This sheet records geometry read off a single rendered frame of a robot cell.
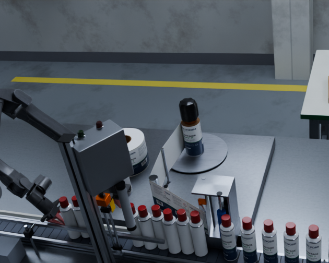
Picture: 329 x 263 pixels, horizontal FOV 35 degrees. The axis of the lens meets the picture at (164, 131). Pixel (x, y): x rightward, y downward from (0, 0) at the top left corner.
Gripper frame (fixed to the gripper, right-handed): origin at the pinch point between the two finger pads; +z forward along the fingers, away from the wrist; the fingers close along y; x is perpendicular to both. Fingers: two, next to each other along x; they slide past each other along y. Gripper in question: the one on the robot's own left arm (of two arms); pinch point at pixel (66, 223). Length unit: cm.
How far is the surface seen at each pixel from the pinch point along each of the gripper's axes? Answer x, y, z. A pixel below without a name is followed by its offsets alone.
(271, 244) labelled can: -73, -5, 46
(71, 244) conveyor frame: 0.5, -5.9, 7.1
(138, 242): -25.1, -3.5, 22.0
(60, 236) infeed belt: 5.6, -2.6, 2.4
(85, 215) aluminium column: -33.9, -17.4, -5.3
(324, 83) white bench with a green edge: -66, 140, 69
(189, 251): -41, -4, 35
